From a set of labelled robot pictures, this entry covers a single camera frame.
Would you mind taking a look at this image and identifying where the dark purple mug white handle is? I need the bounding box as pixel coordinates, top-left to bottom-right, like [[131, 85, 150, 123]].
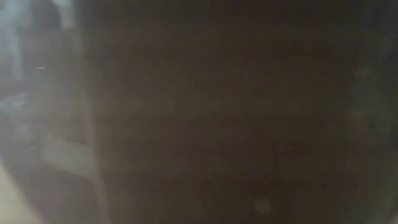
[[77, 0, 398, 224]]

